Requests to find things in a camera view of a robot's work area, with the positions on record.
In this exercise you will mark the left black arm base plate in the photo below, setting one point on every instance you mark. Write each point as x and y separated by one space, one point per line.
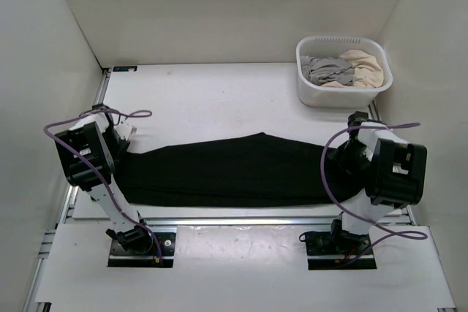
146 257

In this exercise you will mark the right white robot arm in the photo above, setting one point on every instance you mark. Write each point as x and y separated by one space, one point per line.
391 172

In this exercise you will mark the white front cover board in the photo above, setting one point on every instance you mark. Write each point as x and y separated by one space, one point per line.
239 269

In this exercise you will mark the small dark label sticker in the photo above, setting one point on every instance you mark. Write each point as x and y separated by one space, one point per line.
124 68

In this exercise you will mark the white plastic laundry basket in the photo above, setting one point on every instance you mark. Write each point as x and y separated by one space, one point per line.
324 47

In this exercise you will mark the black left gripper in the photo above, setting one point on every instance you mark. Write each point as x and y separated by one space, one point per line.
121 153

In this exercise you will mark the aluminium table frame rail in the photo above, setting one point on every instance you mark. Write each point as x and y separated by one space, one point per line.
192 103

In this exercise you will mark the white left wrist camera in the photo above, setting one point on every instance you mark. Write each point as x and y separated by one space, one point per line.
124 132

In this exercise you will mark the grey garment in basket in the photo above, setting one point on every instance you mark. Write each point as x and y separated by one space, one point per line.
325 70

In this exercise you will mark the beige garment in basket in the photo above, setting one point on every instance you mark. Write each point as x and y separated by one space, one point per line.
367 72

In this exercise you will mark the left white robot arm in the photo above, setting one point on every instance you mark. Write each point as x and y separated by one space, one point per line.
90 148

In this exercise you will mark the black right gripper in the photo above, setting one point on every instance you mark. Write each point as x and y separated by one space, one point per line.
352 168

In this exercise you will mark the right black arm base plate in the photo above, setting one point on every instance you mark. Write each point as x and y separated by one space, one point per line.
326 251

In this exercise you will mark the black trousers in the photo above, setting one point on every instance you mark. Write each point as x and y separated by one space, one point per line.
256 171

